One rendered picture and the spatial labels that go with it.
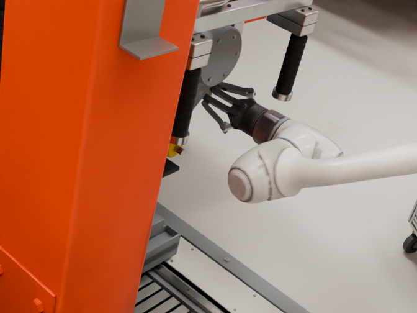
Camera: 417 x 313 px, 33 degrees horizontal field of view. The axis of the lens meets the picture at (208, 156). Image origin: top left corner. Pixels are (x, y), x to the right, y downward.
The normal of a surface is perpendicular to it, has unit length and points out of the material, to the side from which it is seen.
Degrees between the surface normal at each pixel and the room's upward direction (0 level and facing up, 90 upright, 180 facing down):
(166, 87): 90
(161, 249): 90
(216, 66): 90
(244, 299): 0
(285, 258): 0
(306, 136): 9
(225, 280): 0
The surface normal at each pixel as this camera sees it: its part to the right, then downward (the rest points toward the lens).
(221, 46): 0.74, 0.48
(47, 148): -0.64, 0.29
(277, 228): 0.21, -0.83
